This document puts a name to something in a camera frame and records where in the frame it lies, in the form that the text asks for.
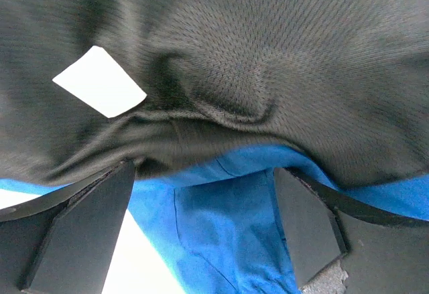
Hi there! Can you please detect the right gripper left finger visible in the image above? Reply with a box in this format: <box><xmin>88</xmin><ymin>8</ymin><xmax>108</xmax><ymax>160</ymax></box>
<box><xmin>1</xmin><ymin>161</ymin><xmax>135</xmax><ymax>293</ymax></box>

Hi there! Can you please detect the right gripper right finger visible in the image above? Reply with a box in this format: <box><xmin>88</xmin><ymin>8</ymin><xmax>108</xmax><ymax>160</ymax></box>
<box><xmin>274</xmin><ymin>168</ymin><xmax>428</xmax><ymax>294</ymax></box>

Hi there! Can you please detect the blue and black jacket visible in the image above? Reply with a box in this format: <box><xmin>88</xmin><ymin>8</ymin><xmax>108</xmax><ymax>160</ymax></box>
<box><xmin>1</xmin><ymin>0</ymin><xmax>428</xmax><ymax>293</ymax></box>

